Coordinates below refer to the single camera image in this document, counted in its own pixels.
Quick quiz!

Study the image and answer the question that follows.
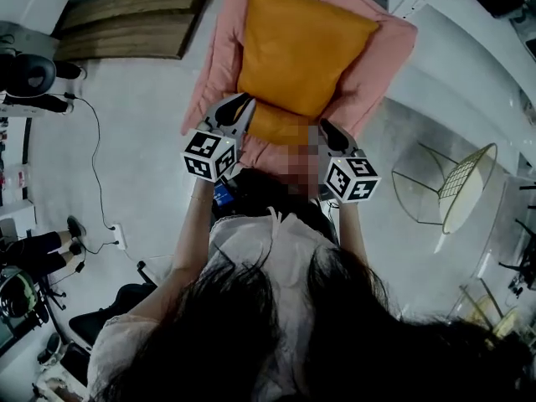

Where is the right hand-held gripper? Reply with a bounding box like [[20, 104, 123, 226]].
[[317, 117, 382, 204]]

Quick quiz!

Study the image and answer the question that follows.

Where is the wooden step platform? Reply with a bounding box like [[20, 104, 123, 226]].
[[54, 0, 219, 61]]

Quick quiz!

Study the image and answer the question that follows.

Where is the white cabinet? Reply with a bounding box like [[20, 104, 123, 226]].
[[0, 0, 71, 35]]

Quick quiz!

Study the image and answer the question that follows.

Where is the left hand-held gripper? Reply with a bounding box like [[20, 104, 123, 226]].
[[180, 91, 258, 183]]

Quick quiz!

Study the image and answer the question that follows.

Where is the small orange pillow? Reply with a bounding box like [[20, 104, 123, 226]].
[[246, 102, 319, 150]]

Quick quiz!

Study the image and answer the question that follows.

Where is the gold wire chair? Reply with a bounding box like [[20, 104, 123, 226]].
[[391, 142, 498, 235]]

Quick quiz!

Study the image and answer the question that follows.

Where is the yellow folding table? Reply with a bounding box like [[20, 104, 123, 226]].
[[456, 282, 520, 338]]

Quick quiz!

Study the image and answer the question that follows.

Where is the person's white blouse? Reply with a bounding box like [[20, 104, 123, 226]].
[[87, 214, 348, 402]]

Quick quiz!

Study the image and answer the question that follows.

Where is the person's left forearm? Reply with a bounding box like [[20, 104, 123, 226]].
[[169, 178, 215, 278]]

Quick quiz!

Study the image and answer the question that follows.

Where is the person's right forearm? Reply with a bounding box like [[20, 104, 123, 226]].
[[337, 201, 370, 267]]

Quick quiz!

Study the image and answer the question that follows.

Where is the black device with blue screen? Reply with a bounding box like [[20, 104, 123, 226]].
[[212, 180, 235, 208]]

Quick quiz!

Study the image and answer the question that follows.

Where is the black power adapter cable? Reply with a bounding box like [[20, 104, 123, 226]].
[[62, 92, 117, 230]]

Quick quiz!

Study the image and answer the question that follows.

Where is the pink cushioned armchair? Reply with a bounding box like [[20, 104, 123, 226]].
[[180, 0, 419, 180]]

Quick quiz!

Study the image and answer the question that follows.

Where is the white power strip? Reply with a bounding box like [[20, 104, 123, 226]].
[[111, 223, 128, 250]]

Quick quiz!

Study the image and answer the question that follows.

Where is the thin black cable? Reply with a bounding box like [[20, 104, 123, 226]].
[[77, 240, 121, 274]]

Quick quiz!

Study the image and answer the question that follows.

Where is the large orange pillow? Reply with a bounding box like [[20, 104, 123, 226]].
[[236, 0, 381, 119]]

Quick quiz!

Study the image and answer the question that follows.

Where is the black office chair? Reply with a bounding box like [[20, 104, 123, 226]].
[[69, 260, 177, 351]]

